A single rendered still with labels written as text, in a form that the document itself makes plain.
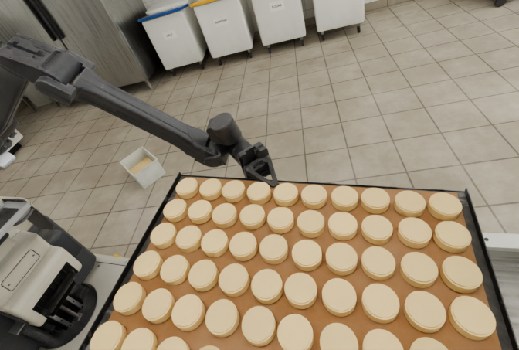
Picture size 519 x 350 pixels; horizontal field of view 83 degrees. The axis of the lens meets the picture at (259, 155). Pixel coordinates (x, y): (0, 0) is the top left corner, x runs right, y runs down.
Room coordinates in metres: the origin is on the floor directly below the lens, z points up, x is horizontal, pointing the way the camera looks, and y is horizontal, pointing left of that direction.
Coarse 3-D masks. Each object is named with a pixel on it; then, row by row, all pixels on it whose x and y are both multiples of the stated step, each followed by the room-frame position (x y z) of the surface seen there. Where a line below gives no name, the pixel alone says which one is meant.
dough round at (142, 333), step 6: (138, 330) 0.22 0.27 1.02; (144, 330) 0.22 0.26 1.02; (132, 336) 0.22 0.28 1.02; (138, 336) 0.22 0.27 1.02; (144, 336) 0.21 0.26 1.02; (150, 336) 0.21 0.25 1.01; (126, 342) 0.21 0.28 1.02; (132, 342) 0.21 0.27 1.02; (138, 342) 0.21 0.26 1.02; (144, 342) 0.20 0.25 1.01; (150, 342) 0.20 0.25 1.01; (156, 342) 0.20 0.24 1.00; (126, 348) 0.20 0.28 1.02; (132, 348) 0.20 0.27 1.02; (138, 348) 0.20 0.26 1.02; (144, 348) 0.20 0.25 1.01; (150, 348) 0.19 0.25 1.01; (156, 348) 0.20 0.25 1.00
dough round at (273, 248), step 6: (276, 234) 0.31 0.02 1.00; (264, 240) 0.31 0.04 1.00; (270, 240) 0.30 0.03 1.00; (276, 240) 0.30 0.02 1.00; (282, 240) 0.30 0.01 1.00; (264, 246) 0.30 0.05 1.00; (270, 246) 0.29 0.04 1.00; (276, 246) 0.29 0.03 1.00; (282, 246) 0.29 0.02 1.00; (264, 252) 0.29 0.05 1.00; (270, 252) 0.28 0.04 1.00; (276, 252) 0.28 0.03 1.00; (282, 252) 0.28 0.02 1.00; (288, 252) 0.28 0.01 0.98; (264, 258) 0.28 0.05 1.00; (270, 258) 0.27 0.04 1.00; (276, 258) 0.27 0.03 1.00; (282, 258) 0.27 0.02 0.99
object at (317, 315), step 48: (432, 192) 0.31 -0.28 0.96; (288, 240) 0.31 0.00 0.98; (336, 240) 0.28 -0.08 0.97; (432, 240) 0.23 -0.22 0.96; (144, 288) 0.30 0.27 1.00; (192, 288) 0.27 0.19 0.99; (432, 288) 0.16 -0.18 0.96; (480, 288) 0.14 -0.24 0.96; (192, 336) 0.20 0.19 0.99; (240, 336) 0.18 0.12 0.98; (432, 336) 0.11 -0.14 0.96
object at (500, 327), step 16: (192, 176) 0.55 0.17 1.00; (208, 176) 0.53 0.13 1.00; (176, 192) 0.51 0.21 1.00; (464, 192) 0.29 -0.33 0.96; (160, 208) 0.47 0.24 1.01; (464, 208) 0.26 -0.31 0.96; (144, 240) 0.40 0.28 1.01; (480, 240) 0.20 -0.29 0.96; (480, 256) 0.18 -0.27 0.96; (128, 272) 0.34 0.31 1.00; (496, 288) 0.13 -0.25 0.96; (112, 304) 0.29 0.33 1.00; (496, 304) 0.12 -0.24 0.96; (96, 320) 0.27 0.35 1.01; (496, 320) 0.10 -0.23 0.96; (512, 336) 0.08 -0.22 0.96
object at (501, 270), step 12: (492, 264) 0.20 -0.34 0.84; (504, 264) 0.20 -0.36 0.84; (504, 276) 0.18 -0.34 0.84; (516, 276) 0.17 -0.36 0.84; (504, 288) 0.16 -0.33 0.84; (516, 288) 0.16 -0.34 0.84; (504, 300) 0.15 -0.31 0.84; (516, 300) 0.14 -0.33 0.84; (516, 312) 0.12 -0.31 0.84; (516, 324) 0.11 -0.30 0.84; (516, 336) 0.10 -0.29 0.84
